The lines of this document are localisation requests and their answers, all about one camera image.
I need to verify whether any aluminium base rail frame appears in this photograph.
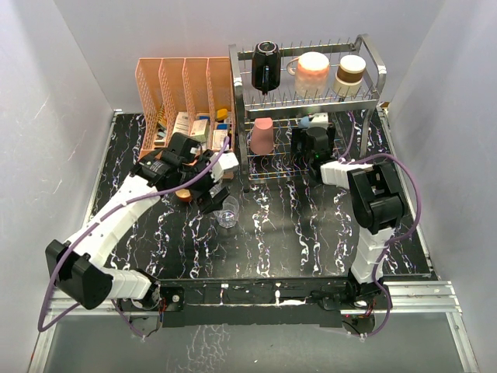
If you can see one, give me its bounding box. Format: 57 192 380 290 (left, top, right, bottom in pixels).
30 281 479 372

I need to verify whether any purple cable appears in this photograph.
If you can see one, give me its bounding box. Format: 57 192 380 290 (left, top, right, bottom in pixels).
337 112 423 339
37 135 230 343

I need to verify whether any brown and cream cup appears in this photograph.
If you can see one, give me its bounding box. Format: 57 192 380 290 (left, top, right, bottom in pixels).
332 54 367 98

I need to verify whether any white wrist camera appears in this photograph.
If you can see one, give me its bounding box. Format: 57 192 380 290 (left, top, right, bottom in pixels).
210 152 239 182
309 113 329 127

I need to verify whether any pink textured mug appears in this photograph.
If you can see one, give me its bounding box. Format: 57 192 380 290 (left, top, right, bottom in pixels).
286 51 330 98

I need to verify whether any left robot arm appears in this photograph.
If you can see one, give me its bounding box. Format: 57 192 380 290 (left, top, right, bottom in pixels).
46 133 238 310

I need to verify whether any clear faceted glass cup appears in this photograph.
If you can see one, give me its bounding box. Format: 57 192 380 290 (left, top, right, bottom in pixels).
210 183 230 198

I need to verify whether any small orange ceramic mug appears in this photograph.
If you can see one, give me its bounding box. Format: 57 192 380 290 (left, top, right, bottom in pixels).
175 189 193 203

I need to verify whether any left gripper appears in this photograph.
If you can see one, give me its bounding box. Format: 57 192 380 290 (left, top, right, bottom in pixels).
179 152 230 214

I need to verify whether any steel two-tier dish rack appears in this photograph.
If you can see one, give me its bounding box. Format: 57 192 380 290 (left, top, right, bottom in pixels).
228 33 387 191

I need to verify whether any white red-print box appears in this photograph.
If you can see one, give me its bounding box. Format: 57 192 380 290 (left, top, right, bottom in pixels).
212 130 228 149

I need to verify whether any white barcode card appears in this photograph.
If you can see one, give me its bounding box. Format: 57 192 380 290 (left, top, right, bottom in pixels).
172 112 189 135

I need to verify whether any peach plastic desk organizer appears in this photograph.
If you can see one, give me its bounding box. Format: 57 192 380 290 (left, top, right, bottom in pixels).
135 57 236 157

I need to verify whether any green and white box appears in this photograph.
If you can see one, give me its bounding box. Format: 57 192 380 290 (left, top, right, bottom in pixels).
190 119 210 143

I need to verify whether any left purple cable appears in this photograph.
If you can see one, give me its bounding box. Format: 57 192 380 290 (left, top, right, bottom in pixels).
37 135 230 343

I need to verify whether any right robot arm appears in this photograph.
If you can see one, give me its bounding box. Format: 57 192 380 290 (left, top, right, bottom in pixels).
291 124 407 309

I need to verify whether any pink plastic tumbler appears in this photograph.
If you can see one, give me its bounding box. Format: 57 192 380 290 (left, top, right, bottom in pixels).
249 117 274 155

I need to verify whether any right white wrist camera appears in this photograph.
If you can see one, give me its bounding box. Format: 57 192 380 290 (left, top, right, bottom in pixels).
309 113 329 127

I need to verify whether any blue plastic tumbler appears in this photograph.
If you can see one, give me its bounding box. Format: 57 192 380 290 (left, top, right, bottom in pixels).
298 116 311 129

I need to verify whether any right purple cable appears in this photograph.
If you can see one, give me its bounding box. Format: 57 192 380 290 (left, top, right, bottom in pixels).
337 112 423 339

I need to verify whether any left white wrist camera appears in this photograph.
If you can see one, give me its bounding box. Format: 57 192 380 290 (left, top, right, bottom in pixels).
210 152 239 182

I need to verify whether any black ceramic mug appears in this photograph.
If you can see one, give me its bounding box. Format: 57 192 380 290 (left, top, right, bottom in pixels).
252 40 281 96

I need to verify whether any yellow eraser block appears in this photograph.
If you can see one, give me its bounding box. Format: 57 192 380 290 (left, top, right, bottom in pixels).
216 108 228 122

